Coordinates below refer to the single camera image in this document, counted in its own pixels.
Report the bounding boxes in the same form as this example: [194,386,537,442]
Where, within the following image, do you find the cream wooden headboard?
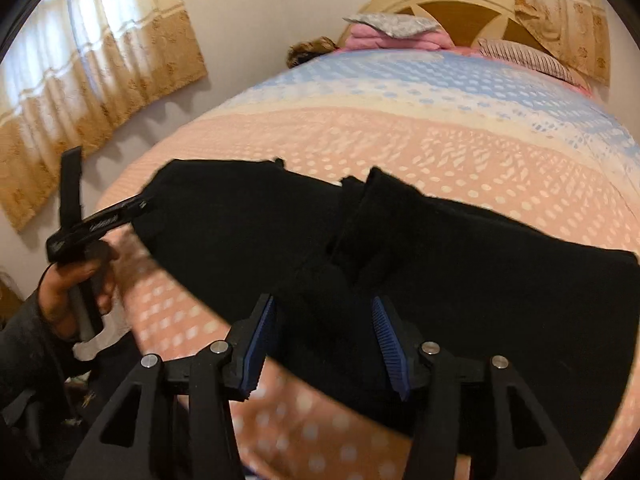
[336,0,521,53]

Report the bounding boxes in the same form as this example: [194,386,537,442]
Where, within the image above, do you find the striped pillow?
[475,37,576,83]

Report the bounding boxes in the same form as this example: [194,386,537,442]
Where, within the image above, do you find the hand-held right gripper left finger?
[64,294,277,480]

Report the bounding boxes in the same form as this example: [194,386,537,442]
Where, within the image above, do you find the person's left forearm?
[0,292,88,411]

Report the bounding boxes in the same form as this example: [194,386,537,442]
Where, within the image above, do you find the brown patterned bag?
[286,36,341,69]

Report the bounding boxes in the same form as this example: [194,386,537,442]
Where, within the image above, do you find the grey patterned pillow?
[342,11,441,40]

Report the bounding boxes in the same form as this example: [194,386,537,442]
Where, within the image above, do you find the polka dot bedspread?
[92,49,640,480]

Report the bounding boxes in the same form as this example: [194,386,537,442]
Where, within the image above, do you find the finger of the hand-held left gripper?
[59,146,84,236]
[80,197,151,233]

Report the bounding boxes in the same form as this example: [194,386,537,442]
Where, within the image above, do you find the beige side window curtain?
[0,0,208,233]

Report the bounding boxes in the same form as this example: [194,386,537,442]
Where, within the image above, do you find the black pants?
[131,158,640,461]

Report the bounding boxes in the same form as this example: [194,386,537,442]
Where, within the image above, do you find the pink folded blanket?
[345,27,453,52]

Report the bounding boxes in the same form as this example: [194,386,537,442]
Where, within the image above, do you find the beige curtain behind headboard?
[397,0,612,86]

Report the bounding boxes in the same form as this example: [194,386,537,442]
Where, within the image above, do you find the person's left hand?
[39,241,121,338]

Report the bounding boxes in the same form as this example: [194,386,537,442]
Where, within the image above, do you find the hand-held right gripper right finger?
[371,295,583,480]

